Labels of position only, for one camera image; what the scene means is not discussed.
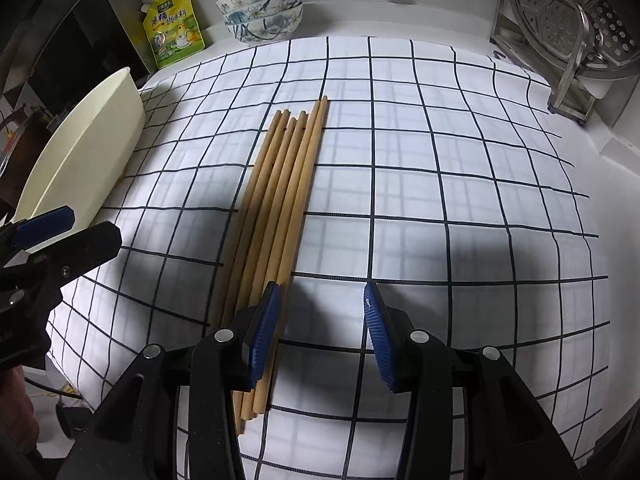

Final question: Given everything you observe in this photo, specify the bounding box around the row of wooden chopsticks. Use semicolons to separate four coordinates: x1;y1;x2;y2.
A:
210;96;330;436

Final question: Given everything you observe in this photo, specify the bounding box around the person's left forearm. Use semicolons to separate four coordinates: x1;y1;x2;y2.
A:
0;362;40;456

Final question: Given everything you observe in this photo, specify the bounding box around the yellow-green seasoning pouch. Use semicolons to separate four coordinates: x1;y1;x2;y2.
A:
140;0;207;71

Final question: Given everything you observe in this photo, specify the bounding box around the metal dish rack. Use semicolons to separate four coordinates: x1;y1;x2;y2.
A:
489;0;598;123

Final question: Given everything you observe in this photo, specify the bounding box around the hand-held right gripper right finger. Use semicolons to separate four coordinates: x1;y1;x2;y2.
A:
363;280;583;480

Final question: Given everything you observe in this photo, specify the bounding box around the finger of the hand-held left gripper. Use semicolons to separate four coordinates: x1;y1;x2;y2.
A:
0;206;76;267
30;221;122;286

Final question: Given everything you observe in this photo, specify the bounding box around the black range hood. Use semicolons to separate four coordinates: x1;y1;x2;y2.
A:
0;0;158;126

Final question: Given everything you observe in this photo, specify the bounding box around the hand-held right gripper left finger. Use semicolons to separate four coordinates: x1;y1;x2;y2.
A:
55;281;282;480

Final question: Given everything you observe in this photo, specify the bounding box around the white black-checked cloth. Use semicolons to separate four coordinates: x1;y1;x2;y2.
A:
46;35;612;473

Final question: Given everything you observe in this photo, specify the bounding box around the white round basin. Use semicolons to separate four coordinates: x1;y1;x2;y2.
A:
11;66;146;253

